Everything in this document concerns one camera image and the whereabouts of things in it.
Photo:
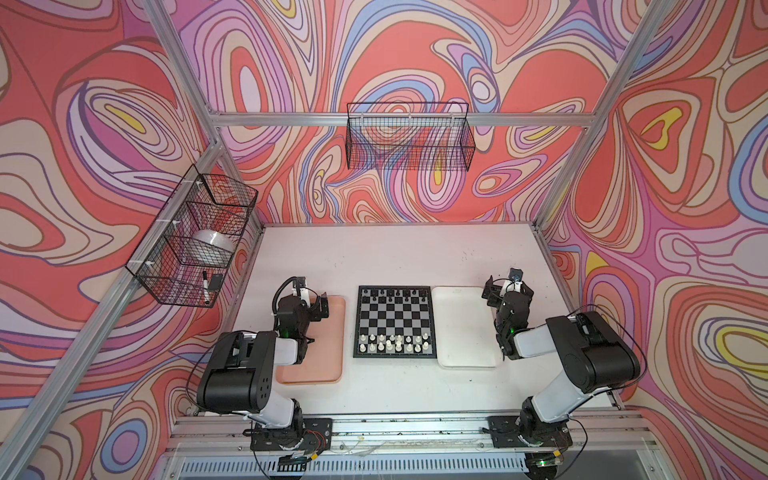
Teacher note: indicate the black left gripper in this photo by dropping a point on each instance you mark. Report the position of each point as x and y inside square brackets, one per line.
[323, 310]

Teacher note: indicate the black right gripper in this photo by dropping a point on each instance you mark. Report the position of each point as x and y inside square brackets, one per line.
[492, 290]

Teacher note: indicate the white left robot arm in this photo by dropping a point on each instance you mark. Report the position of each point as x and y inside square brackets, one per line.
[239, 376]

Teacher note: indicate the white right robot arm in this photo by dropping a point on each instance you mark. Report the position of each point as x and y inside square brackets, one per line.
[594, 358]

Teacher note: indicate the black white chess board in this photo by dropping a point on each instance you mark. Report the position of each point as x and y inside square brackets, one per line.
[394, 322]

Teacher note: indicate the white plastic tray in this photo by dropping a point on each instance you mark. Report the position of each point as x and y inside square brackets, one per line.
[464, 336]

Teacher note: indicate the pink plastic tray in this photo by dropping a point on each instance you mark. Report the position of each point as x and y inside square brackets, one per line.
[323, 363]

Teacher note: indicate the black marker in basket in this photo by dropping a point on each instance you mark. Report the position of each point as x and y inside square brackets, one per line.
[205, 289]

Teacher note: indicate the white roll in basket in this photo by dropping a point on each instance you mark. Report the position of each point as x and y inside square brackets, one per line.
[211, 248]

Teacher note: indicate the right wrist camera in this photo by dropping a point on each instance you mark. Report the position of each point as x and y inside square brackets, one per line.
[515, 275]

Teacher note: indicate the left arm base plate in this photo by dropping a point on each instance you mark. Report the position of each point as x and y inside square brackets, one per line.
[309, 436]

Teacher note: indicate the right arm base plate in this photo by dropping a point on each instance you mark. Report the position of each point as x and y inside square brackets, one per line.
[513, 432]

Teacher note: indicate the black wire basket left wall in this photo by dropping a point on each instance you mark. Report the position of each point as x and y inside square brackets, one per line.
[200, 228]

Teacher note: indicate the black wire basket wall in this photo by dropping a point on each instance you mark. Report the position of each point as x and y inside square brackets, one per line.
[200, 228]
[410, 136]

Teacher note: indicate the black wire basket back wall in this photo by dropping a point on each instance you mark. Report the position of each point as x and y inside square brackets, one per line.
[410, 136]

